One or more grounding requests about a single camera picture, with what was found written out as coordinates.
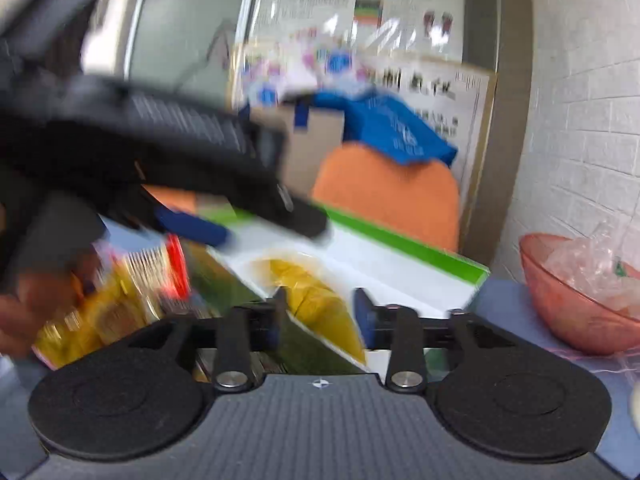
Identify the yellow corn snack packet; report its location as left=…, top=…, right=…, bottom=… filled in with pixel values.
left=252, top=252, right=366, bottom=365

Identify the person's left hand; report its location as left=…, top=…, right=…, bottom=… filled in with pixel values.
left=1, top=249, right=100, bottom=358

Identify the left orange chair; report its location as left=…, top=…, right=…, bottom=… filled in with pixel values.
left=144, top=185, right=198, bottom=214

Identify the orange chair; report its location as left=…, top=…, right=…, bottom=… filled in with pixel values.
left=311, top=142, right=459, bottom=252
left=144, top=185, right=198, bottom=214

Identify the green cardboard box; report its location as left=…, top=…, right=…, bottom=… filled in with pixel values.
left=188, top=204, right=492, bottom=380

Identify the yellow lemon candy bag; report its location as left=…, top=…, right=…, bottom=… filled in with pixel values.
left=34, top=235, right=191, bottom=370

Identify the brown paper bag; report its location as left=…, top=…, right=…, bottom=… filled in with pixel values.
left=250, top=105, right=344, bottom=197

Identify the blue tablecloth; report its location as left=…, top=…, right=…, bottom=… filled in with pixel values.
left=1, top=293, right=616, bottom=479

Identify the blue fabric bag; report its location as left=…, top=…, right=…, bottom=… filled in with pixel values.
left=295, top=90, right=458, bottom=167

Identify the right orange chair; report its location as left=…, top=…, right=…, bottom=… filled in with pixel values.
left=311, top=142, right=459, bottom=252

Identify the floral cloth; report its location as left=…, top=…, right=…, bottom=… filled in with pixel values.
left=231, top=35, right=373, bottom=107

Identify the framed calligraphy poster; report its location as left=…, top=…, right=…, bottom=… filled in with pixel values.
left=229, top=49, right=496, bottom=248

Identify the red plastic bowl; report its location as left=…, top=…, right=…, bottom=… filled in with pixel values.
left=520, top=233, right=639, bottom=356

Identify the wall information poster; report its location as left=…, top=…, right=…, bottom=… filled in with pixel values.
left=250, top=0, right=464, bottom=62

